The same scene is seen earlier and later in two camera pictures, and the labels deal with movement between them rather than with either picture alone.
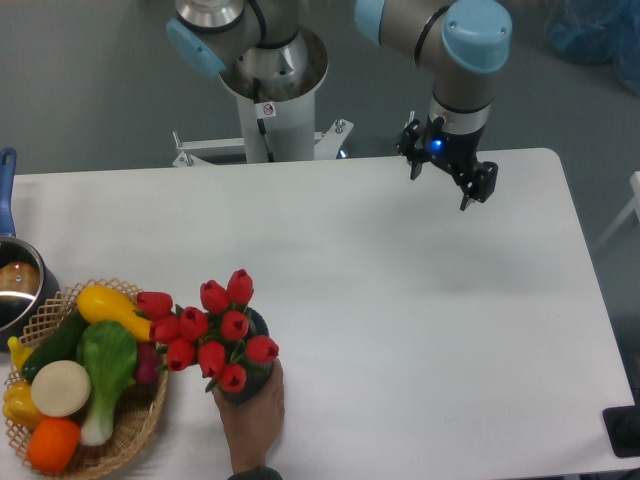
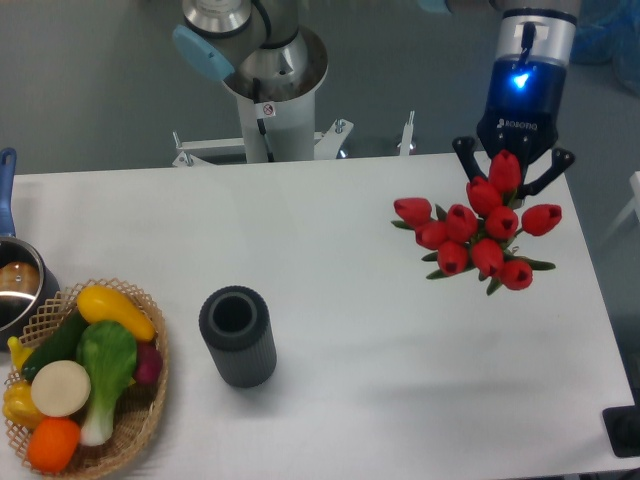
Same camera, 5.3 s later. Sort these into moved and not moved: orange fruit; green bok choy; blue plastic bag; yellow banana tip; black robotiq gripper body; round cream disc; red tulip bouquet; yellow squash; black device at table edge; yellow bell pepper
Moved: red tulip bouquet; black robotiq gripper body
Not moved: blue plastic bag; yellow banana tip; orange fruit; yellow bell pepper; yellow squash; round cream disc; black device at table edge; green bok choy
